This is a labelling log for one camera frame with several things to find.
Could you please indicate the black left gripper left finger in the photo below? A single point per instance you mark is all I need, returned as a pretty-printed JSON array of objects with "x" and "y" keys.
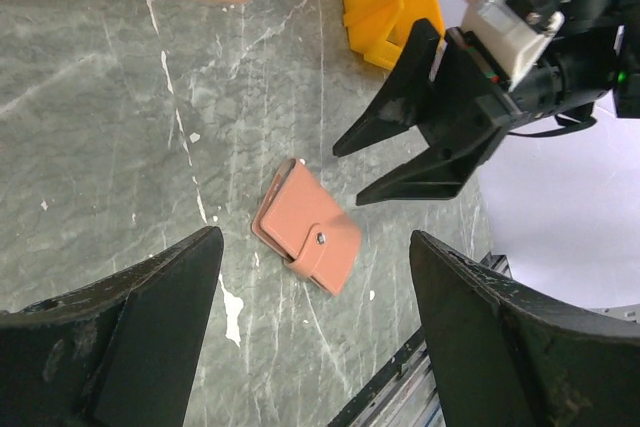
[{"x": 122, "y": 351}]

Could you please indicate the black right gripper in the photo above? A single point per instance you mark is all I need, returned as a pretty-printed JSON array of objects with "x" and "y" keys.
[{"x": 476, "y": 105}]

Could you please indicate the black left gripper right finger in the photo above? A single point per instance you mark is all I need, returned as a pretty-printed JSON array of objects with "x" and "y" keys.
[{"x": 504, "y": 354}]

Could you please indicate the pink leather card holder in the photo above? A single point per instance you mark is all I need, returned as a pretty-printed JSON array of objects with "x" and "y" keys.
[{"x": 300, "y": 221}]

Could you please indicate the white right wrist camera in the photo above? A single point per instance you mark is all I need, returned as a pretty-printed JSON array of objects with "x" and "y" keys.
[{"x": 506, "y": 35}]

